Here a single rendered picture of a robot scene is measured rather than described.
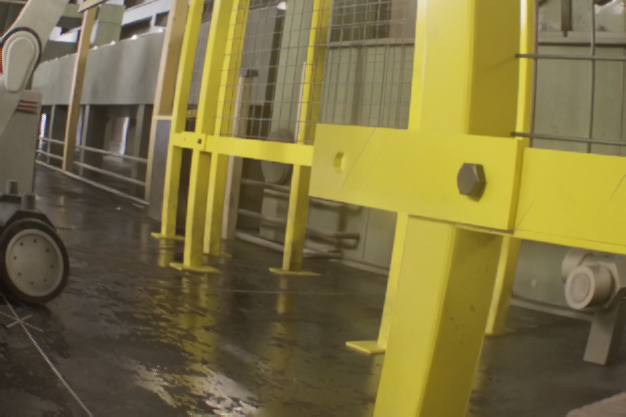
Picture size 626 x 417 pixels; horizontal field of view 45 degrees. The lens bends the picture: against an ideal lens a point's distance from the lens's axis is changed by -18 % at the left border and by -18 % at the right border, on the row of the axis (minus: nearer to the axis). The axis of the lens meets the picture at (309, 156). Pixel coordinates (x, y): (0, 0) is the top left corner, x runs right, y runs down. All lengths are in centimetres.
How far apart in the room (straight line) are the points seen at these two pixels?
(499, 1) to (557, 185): 14
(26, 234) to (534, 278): 167
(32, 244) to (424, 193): 143
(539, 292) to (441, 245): 225
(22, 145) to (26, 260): 252
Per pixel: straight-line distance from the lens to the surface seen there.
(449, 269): 52
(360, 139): 59
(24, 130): 437
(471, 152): 50
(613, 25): 271
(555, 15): 291
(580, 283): 176
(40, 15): 209
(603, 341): 189
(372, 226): 350
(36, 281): 189
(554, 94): 278
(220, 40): 288
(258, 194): 465
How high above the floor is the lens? 42
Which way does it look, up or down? level
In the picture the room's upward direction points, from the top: 7 degrees clockwise
